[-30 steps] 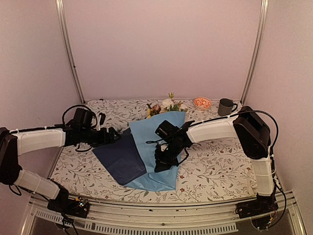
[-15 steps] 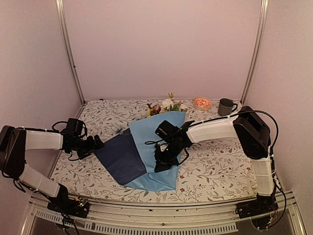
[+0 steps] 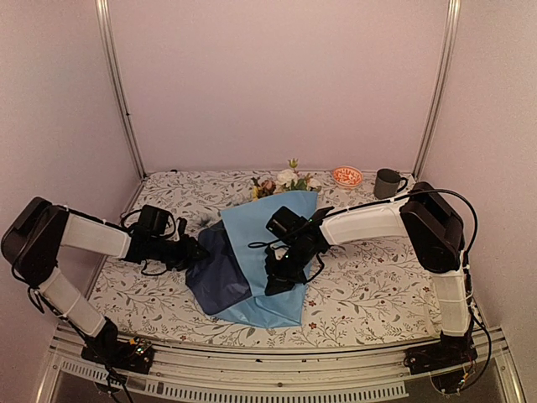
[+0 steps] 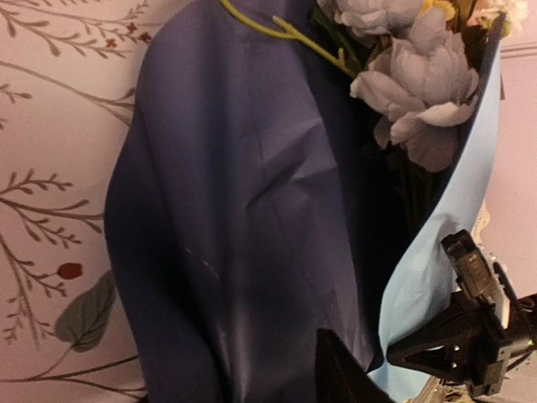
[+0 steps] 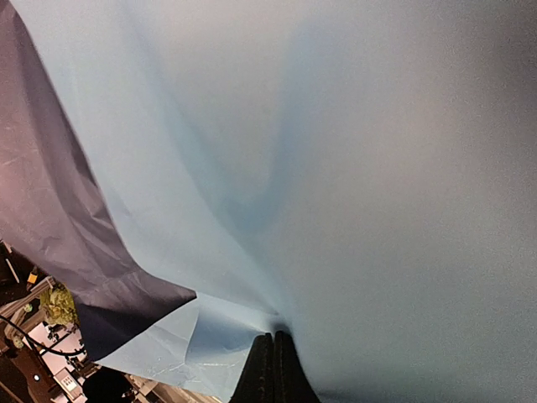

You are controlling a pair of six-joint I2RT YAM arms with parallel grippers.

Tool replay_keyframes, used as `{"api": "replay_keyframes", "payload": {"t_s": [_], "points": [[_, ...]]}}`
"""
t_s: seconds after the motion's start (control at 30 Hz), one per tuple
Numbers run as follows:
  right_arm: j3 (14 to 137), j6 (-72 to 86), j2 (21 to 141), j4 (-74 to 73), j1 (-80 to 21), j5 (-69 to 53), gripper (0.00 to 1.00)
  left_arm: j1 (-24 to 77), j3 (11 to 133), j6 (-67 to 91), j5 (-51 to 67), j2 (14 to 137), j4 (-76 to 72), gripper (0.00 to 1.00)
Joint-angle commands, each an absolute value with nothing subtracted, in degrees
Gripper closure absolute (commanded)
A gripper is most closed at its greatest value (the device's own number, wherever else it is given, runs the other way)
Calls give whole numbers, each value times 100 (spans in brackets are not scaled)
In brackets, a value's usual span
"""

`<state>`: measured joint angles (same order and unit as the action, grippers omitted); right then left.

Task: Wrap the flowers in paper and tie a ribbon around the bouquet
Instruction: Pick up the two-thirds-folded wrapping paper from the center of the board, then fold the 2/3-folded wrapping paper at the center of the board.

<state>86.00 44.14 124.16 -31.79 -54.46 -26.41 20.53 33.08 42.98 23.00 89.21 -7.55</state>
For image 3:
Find white fake flower stems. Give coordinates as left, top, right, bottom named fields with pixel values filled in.
left=274, top=158, right=322, bottom=193

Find aluminium frame post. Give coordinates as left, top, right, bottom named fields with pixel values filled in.
left=412, top=0, right=461, bottom=180
left=95, top=0, right=147, bottom=181

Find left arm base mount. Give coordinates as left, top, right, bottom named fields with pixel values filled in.
left=81, top=336, right=155, bottom=374

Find pink fake flower stems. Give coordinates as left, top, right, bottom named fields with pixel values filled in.
left=252, top=177, right=277, bottom=197

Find front aluminium rail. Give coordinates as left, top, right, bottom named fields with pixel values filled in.
left=36, top=326, right=529, bottom=402

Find floral patterned table mat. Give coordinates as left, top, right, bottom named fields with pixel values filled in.
left=90, top=170, right=440, bottom=349

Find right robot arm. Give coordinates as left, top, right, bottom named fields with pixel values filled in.
left=264, top=182, right=474, bottom=366

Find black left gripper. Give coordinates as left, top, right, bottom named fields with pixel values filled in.
left=150, top=233, right=211, bottom=271

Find left aluminium frame post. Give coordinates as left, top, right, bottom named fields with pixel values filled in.
left=95, top=0, right=147, bottom=181

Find pale blue fake flower stems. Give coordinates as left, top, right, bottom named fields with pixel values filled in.
left=196, top=212, right=218, bottom=229

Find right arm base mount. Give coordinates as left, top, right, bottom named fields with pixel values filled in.
left=404, top=333, right=477, bottom=395

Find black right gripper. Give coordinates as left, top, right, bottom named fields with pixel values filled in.
left=264, top=245, right=316, bottom=296

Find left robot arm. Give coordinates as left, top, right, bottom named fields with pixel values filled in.
left=1, top=196, right=209, bottom=364

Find orange patterned bowl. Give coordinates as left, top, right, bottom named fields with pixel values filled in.
left=331, top=165, right=363, bottom=190

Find right aluminium frame post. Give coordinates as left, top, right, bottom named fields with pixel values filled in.
left=412, top=0, right=461, bottom=180

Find dark grey mug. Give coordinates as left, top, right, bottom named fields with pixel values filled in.
left=373, top=168, right=409, bottom=200

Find dark navy tissue paper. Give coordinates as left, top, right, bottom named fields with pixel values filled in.
left=185, top=221, right=252, bottom=315

